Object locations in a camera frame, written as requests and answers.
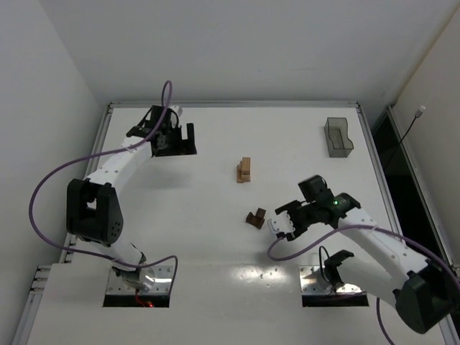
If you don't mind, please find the dark wood notched block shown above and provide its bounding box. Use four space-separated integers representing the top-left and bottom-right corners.
245 208 266 229

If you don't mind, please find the long light wood block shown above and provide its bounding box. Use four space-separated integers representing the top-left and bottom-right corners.
236 170 244 183
241 172 251 183

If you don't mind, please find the smoky transparent plastic container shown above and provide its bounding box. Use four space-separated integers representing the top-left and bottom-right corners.
324 117 354 158

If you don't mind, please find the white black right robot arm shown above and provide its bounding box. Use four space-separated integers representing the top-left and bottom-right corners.
267 175 459 334

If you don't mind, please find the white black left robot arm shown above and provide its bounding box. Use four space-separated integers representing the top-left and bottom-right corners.
66 106 197 290

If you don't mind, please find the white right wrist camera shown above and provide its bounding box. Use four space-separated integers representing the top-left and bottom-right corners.
267 212 295 238

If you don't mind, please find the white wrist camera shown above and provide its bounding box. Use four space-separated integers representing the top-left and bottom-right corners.
267 212 295 238
170 106 183 116

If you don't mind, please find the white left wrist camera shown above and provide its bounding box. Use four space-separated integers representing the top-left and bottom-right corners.
170 106 183 116

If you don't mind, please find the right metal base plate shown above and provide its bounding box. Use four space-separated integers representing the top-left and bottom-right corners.
298 265 367 297

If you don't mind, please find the metal base plate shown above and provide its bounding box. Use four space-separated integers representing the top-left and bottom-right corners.
106 265 173 296
298 265 367 297

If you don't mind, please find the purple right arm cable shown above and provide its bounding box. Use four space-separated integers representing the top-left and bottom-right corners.
266 224 460 345

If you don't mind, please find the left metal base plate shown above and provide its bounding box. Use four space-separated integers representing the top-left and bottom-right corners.
106 265 173 296

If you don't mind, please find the black cable with white plug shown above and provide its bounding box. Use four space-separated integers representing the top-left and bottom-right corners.
387 105 427 159

